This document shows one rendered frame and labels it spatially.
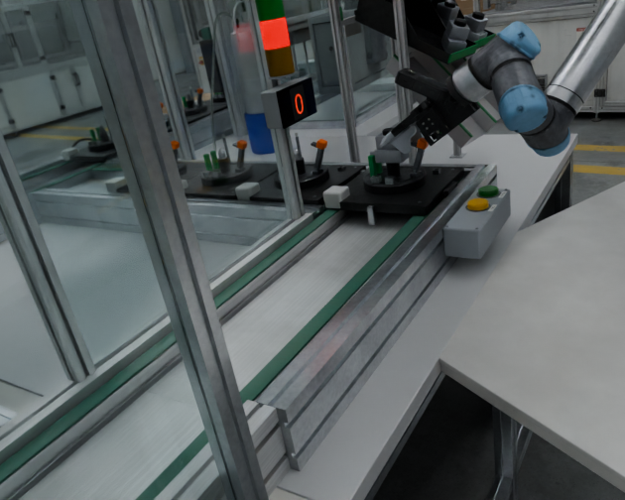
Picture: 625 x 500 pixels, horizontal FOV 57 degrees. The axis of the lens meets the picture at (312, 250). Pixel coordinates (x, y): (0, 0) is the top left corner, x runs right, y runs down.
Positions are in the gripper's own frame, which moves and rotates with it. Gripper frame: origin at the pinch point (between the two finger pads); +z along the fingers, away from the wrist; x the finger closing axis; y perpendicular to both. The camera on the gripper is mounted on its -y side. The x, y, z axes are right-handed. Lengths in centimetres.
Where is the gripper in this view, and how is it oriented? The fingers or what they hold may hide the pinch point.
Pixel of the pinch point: (387, 137)
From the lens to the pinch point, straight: 130.6
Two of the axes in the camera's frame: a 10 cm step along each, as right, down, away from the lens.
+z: -5.9, 4.4, 6.8
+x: 5.2, -4.4, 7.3
